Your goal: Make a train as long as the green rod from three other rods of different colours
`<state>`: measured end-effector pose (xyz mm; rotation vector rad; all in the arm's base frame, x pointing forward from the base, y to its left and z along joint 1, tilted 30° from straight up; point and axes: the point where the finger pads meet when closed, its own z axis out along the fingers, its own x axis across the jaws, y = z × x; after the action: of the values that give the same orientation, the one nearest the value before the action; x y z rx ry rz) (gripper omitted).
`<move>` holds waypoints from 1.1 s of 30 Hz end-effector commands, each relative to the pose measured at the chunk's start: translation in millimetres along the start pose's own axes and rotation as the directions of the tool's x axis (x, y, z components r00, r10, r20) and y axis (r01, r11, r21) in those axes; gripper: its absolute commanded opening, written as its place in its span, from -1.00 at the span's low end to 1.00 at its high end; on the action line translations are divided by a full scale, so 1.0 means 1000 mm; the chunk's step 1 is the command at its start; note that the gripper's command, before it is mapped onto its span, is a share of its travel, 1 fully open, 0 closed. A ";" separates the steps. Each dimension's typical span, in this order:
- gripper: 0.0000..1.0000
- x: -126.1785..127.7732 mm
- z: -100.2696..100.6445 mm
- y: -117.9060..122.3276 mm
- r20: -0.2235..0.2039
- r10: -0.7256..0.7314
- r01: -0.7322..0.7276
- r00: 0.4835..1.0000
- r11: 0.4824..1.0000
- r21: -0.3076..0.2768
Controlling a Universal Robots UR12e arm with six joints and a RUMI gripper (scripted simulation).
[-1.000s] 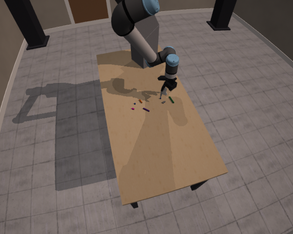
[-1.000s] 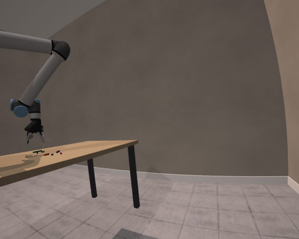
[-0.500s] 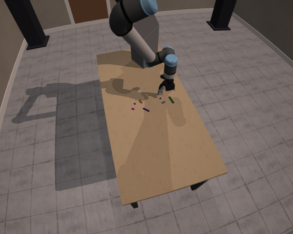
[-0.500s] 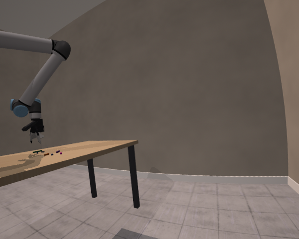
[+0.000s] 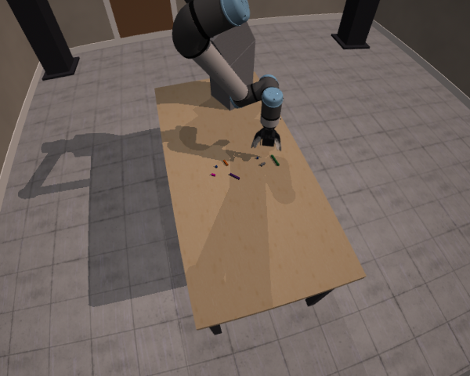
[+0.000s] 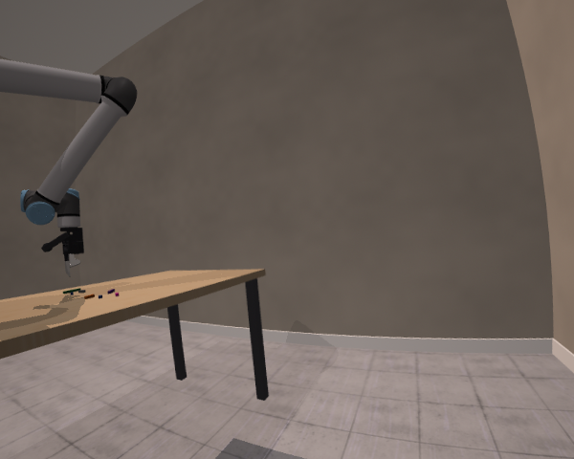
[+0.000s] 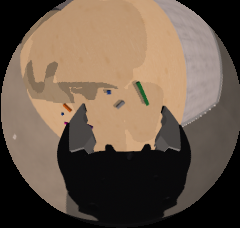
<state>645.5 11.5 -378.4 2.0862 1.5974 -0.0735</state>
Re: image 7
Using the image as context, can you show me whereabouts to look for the grey rod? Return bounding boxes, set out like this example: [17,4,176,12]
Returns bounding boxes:
[116,100,125,109]

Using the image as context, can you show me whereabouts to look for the orange rod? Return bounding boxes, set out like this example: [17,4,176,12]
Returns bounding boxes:
[63,103,72,112]

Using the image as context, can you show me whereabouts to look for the green rod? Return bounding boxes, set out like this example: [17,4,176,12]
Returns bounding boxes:
[136,81,149,106]

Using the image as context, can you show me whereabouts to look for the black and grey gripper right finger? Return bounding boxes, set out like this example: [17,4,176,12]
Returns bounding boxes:
[154,105,191,186]

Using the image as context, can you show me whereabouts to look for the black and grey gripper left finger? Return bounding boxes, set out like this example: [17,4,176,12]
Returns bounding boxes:
[57,103,96,191]

